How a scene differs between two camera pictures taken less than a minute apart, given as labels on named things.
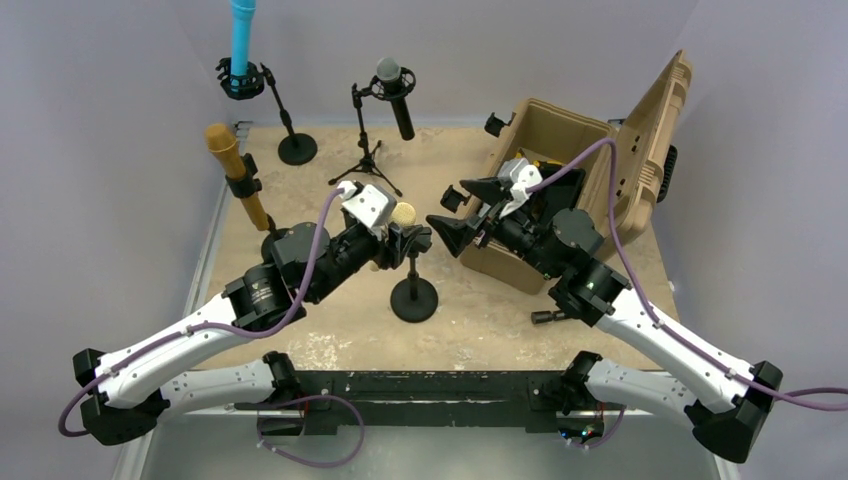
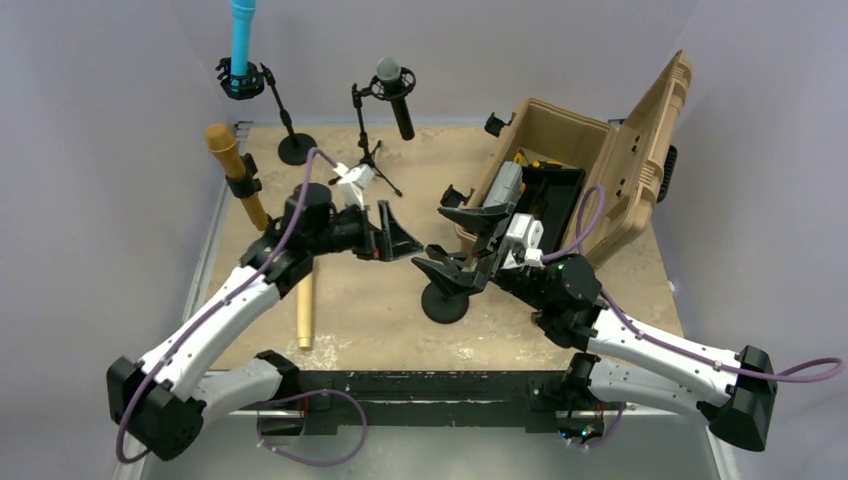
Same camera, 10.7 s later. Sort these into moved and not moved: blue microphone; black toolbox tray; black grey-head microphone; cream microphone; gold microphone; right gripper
Moved: right gripper; cream microphone
Not moved: gold microphone; black toolbox tray; blue microphone; black grey-head microphone
